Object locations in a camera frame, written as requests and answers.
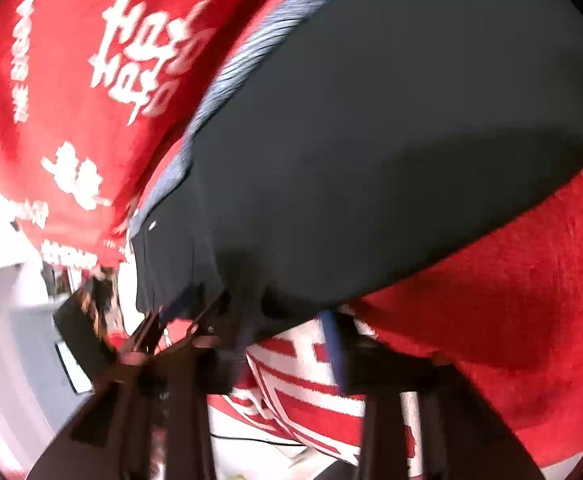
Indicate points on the black pants blue patterned waistband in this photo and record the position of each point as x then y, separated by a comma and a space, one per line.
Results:
371, 135

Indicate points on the red printed blanket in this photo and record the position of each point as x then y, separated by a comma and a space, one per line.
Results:
71, 85

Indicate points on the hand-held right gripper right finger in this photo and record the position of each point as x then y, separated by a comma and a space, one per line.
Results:
335, 355

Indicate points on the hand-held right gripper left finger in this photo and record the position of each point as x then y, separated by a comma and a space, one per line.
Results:
231, 360

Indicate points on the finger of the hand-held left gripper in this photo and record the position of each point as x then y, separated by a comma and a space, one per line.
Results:
144, 337

